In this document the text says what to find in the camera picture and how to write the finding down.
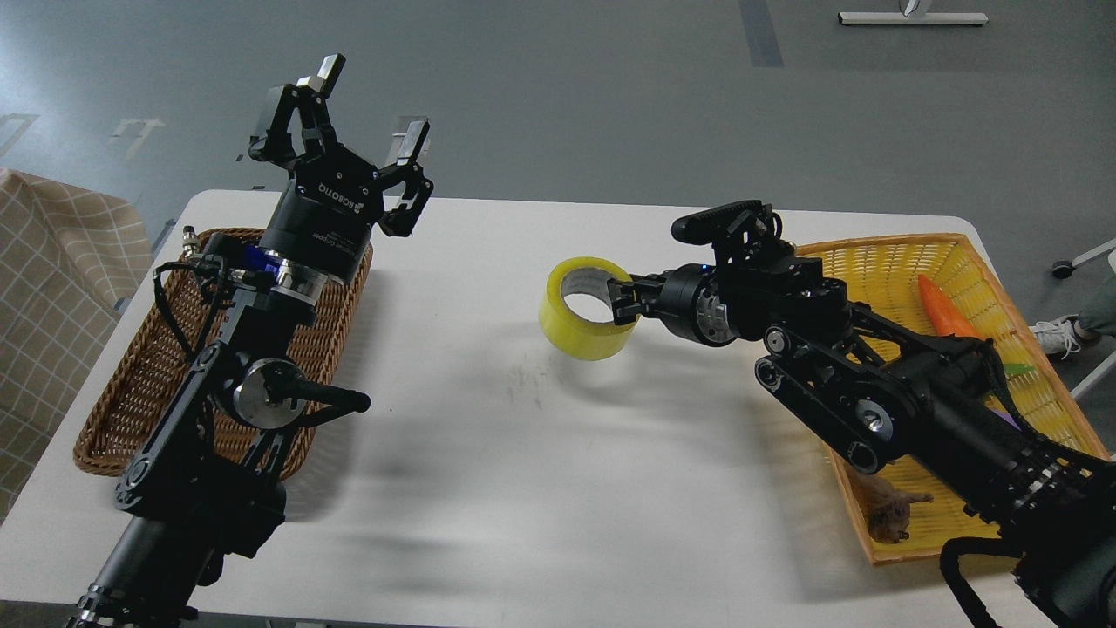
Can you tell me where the chair caster wheel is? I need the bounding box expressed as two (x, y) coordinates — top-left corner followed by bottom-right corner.
(1050, 261), (1076, 281)

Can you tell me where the white sneaker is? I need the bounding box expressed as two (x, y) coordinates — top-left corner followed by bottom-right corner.
(1029, 315), (1100, 361)

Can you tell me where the yellow tape roll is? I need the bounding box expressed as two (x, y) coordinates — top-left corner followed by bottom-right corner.
(538, 257), (636, 361)

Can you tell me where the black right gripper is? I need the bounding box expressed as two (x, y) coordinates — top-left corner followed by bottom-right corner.
(606, 263), (738, 347)

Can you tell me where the toy carrot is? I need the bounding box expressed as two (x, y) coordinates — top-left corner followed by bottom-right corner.
(914, 263), (1047, 379)

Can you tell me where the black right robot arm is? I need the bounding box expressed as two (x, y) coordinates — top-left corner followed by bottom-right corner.
(607, 200), (1115, 627)

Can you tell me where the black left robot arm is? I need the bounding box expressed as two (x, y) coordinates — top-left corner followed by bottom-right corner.
(68, 54), (433, 627)

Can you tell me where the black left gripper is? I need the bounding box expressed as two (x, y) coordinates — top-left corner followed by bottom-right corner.
(248, 54), (433, 283)

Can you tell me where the brown toy lion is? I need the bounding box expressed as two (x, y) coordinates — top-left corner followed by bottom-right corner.
(850, 470), (936, 544)

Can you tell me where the yellow plastic basket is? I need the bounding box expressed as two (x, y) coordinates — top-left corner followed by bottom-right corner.
(798, 232), (1108, 567)

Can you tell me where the white stand base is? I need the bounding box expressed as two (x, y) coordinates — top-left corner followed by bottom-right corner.
(837, 1), (990, 27)

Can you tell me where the beige checkered cloth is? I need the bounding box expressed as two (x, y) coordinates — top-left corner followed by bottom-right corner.
(1, 168), (153, 516)

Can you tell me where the brown wicker basket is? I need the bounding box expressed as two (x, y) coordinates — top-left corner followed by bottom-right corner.
(73, 228), (373, 481)

